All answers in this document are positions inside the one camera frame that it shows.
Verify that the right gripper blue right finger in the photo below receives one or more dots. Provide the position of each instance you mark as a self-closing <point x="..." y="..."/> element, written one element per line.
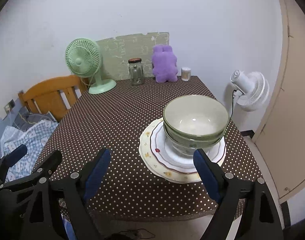
<point x="259" y="218"/>

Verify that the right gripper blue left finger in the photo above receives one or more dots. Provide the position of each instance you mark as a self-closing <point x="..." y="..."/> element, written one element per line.
<point x="76" y="189"/>

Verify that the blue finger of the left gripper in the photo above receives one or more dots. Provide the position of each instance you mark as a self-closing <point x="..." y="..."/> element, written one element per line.
<point x="49" y="165"/>
<point x="12" y="158"/>

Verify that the white plate red pattern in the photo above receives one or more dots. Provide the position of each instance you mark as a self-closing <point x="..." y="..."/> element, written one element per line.
<point x="164" y="152"/>

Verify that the large yellow floral plate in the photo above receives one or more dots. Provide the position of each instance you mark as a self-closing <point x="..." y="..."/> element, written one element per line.
<point x="156" y="167"/>

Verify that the grey bowl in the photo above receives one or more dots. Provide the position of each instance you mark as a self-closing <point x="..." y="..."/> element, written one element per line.
<point x="196" y="115"/>
<point x="188" y="142"/>
<point x="189" y="150"/>

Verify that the blue checked blanket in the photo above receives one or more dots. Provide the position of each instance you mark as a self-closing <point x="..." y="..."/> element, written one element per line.
<point x="34" y="139"/>

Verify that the grey striped pillow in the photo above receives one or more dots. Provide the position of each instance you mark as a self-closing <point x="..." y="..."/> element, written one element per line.
<point x="26" y="119"/>

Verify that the beige door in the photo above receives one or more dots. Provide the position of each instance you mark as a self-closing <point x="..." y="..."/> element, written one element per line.
<point x="280" y="137"/>

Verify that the green desk fan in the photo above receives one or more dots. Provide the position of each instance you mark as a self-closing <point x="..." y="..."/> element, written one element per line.
<point x="84" y="59"/>

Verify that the glass jar black lid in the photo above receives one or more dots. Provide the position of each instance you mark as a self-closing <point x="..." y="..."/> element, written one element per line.
<point x="136" y="71"/>

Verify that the white standing fan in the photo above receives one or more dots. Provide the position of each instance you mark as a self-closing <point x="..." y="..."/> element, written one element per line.
<point x="252" y="90"/>

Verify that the purple plush toy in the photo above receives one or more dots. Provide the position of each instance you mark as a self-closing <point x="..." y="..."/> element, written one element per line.
<point x="164" y="64"/>

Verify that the cotton swab container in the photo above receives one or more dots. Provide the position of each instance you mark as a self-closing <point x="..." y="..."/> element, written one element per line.
<point x="185" y="74"/>

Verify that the wall power socket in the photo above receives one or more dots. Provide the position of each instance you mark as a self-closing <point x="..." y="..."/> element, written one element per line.
<point x="9" y="106"/>

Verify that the green patterned wall sheet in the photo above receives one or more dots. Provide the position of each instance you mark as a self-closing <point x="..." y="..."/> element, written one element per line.
<point x="116" y="51"/>

